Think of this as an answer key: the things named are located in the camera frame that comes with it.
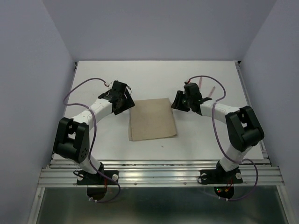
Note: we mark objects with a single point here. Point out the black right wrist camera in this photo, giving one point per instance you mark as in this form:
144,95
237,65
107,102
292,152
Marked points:
192,91

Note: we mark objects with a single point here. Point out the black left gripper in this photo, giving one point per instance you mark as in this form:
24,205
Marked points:
129,103

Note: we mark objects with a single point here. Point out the beige cloth napkin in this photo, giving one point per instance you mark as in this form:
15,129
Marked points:
151,119

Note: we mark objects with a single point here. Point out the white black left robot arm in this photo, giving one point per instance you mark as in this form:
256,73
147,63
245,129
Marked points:
72,139

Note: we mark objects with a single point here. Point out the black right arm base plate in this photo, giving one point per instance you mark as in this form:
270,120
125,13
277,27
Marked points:
217,177

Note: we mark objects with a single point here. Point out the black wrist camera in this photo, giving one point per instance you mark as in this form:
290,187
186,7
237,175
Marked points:
192,91
119,87

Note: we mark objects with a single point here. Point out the pink handled fork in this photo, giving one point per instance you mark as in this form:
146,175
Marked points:
200,82

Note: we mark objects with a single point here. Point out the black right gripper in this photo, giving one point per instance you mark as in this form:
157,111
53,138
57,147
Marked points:
176,104

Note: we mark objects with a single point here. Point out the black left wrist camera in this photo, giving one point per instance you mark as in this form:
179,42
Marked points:
119,87

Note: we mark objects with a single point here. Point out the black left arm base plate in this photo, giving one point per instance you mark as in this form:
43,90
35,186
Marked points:
95,179

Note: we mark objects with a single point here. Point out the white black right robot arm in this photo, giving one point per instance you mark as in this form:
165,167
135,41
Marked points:
244,129

